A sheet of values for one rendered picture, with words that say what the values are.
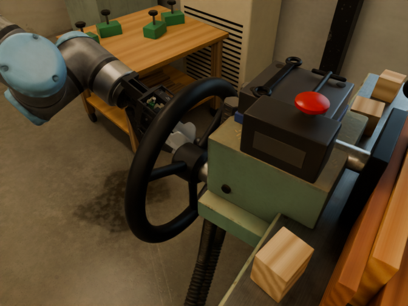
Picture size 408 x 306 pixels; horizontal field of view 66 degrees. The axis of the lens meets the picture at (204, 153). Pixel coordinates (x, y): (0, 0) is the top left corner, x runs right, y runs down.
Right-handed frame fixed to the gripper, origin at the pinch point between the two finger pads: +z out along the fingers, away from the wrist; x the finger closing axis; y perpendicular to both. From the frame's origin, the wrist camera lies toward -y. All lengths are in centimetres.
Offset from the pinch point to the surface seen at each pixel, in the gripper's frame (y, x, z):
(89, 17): -84, 92, -135
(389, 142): 35.5, -10.7, 19.3
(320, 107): 36.1, -13.4, 12.6
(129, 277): -77, -9, 1
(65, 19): -140, 125, -203
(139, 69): -40, 45, -52
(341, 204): 26.2, -11.1, 21.4
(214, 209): 19.1, -17.9, 10.8
